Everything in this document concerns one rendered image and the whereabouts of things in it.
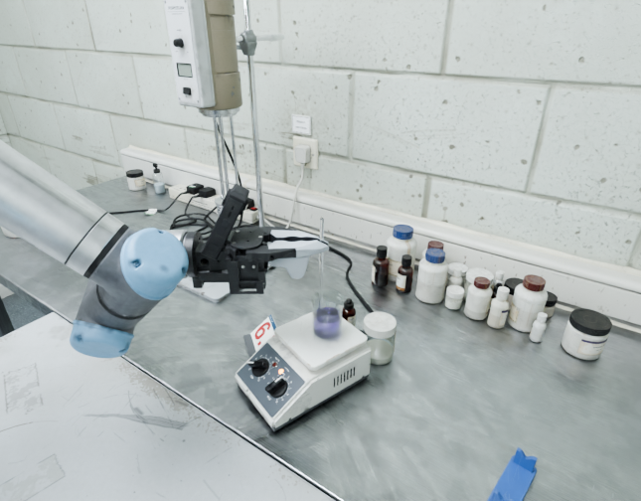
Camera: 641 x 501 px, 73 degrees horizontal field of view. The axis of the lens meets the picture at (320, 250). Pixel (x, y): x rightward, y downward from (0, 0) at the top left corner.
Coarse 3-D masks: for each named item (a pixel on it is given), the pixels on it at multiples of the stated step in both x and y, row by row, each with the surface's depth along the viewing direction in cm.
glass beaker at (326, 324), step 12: (336, 288) 72; (312, 300) 70; (324, 300) 73; (336, 300) 72; (312, 312) 71; (324, 312) 68; (336, 312) 69; (312, 324) 72; (324, 324) 70; (336, 324) 70; (324, 336) 71; (336, 336) 71
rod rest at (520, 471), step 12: (516, 456) 60; (528, 456) 59; (516, 468) 60; (528, 468) 59; (504, 480) 58; (516, 480) 58; (528, 480) 58; (492, 492) 57; (504, 492) 57; (516, 492) 57
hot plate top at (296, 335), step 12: (288, 324) 76; (300, 324) 76; (348, 324) 76; (276, 336) 74; (288, 336) 73; (300, 336) 73; (312, 336) 73; (348, 336) 73; (360, 336) 73; (288, 348) 71; (300, 348) 70; (312, 348) 70; (324, 348) 70; (336, 348) 70; (348, 348) 70; (300, 360) 68; (312, 360) 68; (324, 360) 68
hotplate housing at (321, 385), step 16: (256, 352) 74; (288, 352) 72; (352, 352) 72; (368, 352) 73; (240, 368) 73; (304, 368) 69; (336, 368) 69; (352, 368) 72; (368, 368) 74; (240, 384) 72; (304, 384) 66; (320, 384) 68; (336, 384) 70; (352, 384) 74; (256, 400) 69; (304, 400) 67; (320, 400) 70; (288, 416) 66
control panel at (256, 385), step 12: (264, 348) 74; (276, 360) 71; (240, 372) 73; (276, 372) 70; (288, 372) 69; (252, 384) 70; (264, 384) 69; (288, 384) 68; (300, 384) 67; (264, 396) 68; (288, 396) 66; (264, 408) 67; (276, 408) 66
